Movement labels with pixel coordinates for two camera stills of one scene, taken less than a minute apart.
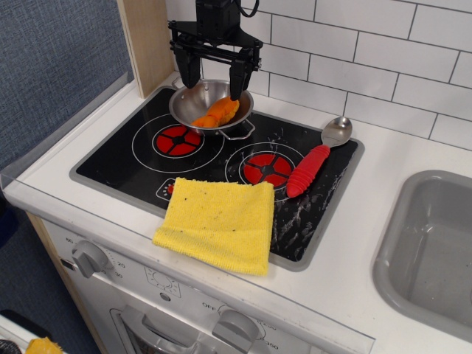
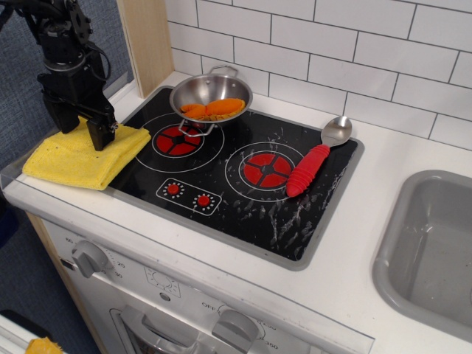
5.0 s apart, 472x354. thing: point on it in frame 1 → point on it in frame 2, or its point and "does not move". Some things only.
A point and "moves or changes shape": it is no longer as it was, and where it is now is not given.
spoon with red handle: (335, 133) does not move
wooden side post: (145, 29) does not move
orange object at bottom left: (43, 346) does not move
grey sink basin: (423, 265) does not move
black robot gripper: (216, 33) → (74, 83)
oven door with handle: (145, 332) does not move
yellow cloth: (230, 223) → (71, 157)
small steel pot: (188, 105) moves or changes shape
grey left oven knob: (88, 257) does not move
